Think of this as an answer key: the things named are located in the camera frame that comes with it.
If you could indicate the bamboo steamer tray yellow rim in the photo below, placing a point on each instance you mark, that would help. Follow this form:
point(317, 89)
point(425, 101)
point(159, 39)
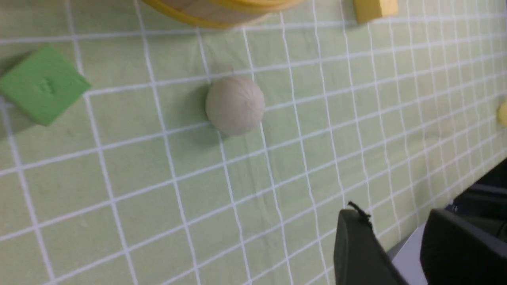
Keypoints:
point(220, 14)

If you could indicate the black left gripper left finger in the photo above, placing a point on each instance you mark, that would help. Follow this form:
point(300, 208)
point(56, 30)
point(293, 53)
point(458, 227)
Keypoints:
point(359, 259)

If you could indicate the white bun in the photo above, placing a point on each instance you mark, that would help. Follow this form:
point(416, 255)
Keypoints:
point(235, 105)

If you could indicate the green checkered tablecloth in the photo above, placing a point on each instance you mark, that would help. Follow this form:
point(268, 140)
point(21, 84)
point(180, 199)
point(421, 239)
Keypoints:
point(134, 185)

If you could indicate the yellow foam cube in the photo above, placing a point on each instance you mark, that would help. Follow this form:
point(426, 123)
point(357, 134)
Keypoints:
point(369, 10)

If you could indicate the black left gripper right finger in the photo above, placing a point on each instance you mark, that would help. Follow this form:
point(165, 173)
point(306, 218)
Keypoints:
point(463, 250)

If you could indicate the green foam cube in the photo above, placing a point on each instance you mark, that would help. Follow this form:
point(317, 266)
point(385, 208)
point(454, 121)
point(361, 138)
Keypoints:
point(44, 85)

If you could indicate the yellow round bun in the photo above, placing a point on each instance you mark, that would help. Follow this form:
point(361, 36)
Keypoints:
point(502, 114)

